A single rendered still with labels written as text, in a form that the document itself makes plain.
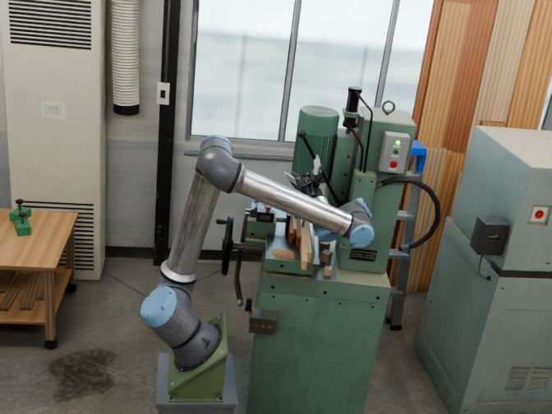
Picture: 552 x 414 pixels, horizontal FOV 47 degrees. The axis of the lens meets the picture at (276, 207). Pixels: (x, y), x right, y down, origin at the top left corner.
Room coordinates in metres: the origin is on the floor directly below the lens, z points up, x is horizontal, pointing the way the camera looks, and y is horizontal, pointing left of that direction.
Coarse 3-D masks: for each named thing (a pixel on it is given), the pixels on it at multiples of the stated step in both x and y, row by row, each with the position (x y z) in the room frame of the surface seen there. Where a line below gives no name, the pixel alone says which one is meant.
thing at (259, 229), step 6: (276, 216) 2.73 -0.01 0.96; (252, 222) 2.64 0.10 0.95; (258, 222) 2.64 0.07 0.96; (276, 222) 2.67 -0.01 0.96; (246, 228) 2.64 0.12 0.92; (252, 228) 2.64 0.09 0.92; (258, 228) 2.64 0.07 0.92; (264, 228) 2.64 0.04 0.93; (270, 228) 2.64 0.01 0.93; (246, 234) 2.64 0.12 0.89; (252, 234) 2.64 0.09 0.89; (258, 234) 2.64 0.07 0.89; (264, 234) 2.64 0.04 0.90; (270, 234) 2.64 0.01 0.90
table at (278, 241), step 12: (276, 228) 2.72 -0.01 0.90; (252, 240) 2.63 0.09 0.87; (264, 240) 2.64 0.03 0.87; (276, 240) 2.60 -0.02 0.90; (264, 252) 2.55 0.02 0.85; (300, 252) 2.50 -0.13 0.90; (264, 264) 2.41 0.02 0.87; (276, 264) 2.42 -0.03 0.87; (288, 264) 2.42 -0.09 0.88; (300, 264) 2.42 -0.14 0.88; (312, 264) 2.42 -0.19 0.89
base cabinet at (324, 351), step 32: (288, 320) 2.45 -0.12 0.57; (320, 320) 2.46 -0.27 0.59; (352, 320) 2.47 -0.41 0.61; (256, 352) 2.45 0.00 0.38; (288, 352) 2.46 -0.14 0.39; (320, 352) 2.46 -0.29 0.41; (352, 352) 2.47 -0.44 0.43; (256, 384) 2.45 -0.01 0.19; (288, 384) 2.46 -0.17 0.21; (320, 384) 2.46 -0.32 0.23; (352, 384) 2.47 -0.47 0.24
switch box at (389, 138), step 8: (384, 136) 2.55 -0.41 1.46; (392, 136) 2.52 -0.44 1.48; (400, 136) 2.52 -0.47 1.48; (408, 136) 2.53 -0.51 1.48; (384, 144) 2.52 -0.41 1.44; (392, 144) 2.52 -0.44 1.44; (400, 144) 2.52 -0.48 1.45; (408, 144) 2.52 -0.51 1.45; (384, 152) 2.52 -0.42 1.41; (392, 152) 2.52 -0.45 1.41; (400, 152) 2.52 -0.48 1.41; (384, 160) 2.52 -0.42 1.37; (392, 160) 2.52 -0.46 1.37; (400, 160) 2.52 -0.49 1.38; (384, 168) 2.52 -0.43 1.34; (400, 168) 2.52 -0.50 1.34
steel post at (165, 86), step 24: (168, 0) 3.75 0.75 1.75; (168, 24) 3.75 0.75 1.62; (168, 48) 3.77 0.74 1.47; (168, 72) 3.77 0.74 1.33; (168, 96) 3.74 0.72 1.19; (168, 120) 3.77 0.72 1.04; (168, 144) 3.77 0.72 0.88; (168, 168) 3.77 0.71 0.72; (168, 192) 3.78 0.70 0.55; (168, 216) 3.78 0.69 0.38
